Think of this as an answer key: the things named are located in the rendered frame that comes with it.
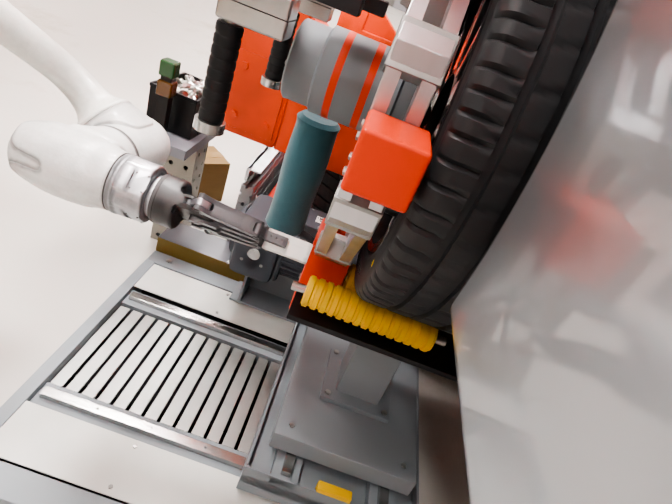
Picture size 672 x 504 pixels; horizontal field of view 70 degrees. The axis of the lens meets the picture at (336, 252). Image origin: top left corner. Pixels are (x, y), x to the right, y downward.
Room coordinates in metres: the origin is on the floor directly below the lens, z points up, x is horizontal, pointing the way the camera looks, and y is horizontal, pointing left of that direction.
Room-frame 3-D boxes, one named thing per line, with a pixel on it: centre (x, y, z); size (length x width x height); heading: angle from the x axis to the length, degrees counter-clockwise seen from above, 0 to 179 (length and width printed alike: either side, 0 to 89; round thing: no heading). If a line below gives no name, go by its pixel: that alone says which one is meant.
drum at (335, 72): (0.82, 0.08, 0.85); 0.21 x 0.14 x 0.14; 93
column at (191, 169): (1.41, 0.57, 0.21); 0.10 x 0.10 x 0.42; 3
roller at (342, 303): (0.71, -0.10, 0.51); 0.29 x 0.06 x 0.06; 93
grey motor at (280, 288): (1.13, 0.06, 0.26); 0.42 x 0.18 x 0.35; 93
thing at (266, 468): (0.83, -0.16, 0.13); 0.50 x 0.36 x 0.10; 3
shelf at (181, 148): (1.38, 0.57, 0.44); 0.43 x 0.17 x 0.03; 3
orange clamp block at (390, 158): (0.51, -0.01, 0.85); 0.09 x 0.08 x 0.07; 3
